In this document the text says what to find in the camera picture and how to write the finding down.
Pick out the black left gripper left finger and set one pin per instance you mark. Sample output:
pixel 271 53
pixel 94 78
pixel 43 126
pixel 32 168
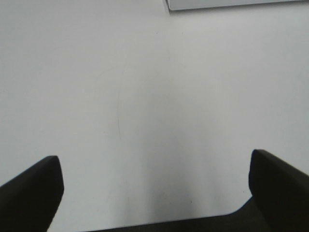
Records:
pixel 29 202

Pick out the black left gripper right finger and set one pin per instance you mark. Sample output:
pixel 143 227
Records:
pixel 280 191

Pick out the white microwave door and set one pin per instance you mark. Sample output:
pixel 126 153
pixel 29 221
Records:
pixel 180 5

